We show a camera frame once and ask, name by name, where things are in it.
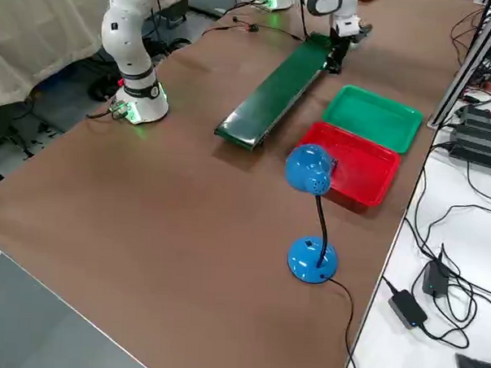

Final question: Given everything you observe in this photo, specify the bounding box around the electronics board with wires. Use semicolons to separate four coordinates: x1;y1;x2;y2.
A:
463;59;491;107

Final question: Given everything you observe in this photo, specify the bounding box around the conveyor power cable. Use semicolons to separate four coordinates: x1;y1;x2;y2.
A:
256;24;309;44

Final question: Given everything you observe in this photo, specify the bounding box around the black cable with inline plug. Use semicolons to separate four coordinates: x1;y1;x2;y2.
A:
200;21;248;39

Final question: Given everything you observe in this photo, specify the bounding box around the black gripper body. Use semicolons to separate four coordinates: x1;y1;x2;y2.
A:
327;28;354;55

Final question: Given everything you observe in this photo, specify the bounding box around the green belt conveyor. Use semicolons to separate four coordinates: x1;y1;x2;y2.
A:
213;27;351;159

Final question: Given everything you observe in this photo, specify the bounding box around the black finned power supply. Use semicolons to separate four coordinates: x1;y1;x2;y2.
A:
448;134;491;171
454;103;491;141

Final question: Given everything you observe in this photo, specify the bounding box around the red plastic tray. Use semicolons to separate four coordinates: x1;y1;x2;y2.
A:
295;120;404;210

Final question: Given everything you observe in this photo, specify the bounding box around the aluminium frame post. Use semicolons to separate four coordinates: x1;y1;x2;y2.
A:
427;0;491;131

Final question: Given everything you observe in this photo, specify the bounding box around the white curtain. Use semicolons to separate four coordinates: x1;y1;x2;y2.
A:
0;0;116;118

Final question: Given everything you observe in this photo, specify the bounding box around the grey metal panel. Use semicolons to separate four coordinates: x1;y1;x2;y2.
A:
0;238;162;368

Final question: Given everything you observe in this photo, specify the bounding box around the black adapter cable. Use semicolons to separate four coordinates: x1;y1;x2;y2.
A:
420;320;471;350

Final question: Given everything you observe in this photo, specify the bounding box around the black power adapter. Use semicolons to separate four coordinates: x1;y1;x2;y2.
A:
422;256;452;300
387;288;430;331

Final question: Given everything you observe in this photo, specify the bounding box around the black lamp cable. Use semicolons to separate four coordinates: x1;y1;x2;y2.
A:
321;276;367;368

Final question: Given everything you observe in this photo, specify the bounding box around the small green circuit board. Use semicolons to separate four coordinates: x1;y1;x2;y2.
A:
109;100;130;121

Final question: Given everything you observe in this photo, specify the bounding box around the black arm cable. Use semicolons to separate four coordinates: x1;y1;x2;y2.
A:
296;0;311;43

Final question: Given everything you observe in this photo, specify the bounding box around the blue desk lamp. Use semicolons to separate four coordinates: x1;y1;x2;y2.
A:
279;142;347;286

